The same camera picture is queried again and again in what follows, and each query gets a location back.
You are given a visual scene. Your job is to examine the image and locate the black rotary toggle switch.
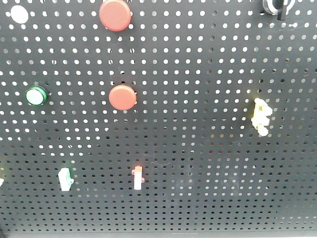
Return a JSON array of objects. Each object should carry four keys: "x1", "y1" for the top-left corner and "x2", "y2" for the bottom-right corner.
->
[{"x1": 262, "y1": 0, "x2": 295, "y2": 21}]

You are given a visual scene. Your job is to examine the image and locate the yellow plastic clip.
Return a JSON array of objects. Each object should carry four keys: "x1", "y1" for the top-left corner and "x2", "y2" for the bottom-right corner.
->
[{"x1": 251, "y1": 98, "x2": 273, "y2": 136}]

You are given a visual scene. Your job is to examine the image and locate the white round button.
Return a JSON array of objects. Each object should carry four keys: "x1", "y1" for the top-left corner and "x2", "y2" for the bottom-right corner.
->
[{"x1": 10, "y1": 5, "x2": 29, "y2": 24}]

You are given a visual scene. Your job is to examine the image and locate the green white plastic clip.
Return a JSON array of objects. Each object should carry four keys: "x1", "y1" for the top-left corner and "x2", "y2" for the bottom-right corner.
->
[{"x1": 58, "y1": 168, "x2": 74, "y2": 191}]

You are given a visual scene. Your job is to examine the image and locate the black perforated pegboard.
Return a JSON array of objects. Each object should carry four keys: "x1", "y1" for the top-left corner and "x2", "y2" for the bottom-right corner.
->
[{"x1": 0, "y1": 0, "x2": 317, "y2": 237}]

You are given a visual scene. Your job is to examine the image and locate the lower red button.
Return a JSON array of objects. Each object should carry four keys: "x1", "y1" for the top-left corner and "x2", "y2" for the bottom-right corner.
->
[{"x1": 108, "y1": 85, "x2": 137, "y2": 111}]

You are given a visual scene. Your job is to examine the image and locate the red white plastic clip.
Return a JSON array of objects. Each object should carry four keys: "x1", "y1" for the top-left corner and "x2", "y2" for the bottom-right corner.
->
[{"x1": 131, "y1": 166, "x2": 145, "y2": 190}]

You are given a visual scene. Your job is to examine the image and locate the upper large red button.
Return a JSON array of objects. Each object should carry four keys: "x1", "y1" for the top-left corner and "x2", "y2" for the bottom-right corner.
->
[{"x1": 99, "y1": 0, "x2": 132, "y2": 32}]

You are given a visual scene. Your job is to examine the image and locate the green illuminated button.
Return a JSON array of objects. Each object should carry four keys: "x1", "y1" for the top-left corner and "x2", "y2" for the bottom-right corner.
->
[{"x1": 25, "y1": 85, "x2": 48, "y2": 106}]

